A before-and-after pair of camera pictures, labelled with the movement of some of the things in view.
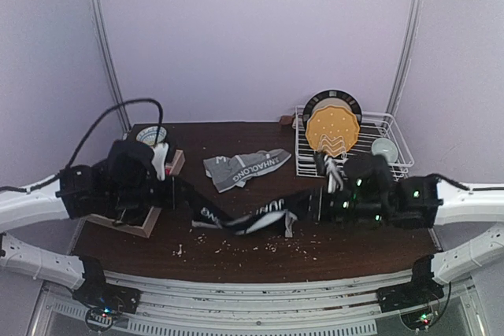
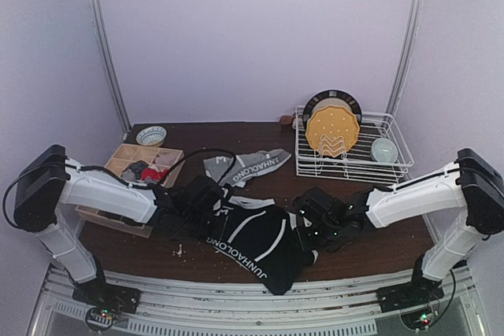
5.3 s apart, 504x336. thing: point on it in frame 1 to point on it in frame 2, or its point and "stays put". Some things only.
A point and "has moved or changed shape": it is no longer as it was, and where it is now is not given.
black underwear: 283,212 has moved or changed shape
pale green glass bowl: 386,147 stays put
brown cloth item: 287,120 stays put
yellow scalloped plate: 333,130 stays put
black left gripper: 173,193 to 215,202
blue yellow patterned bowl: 149,134 stays put
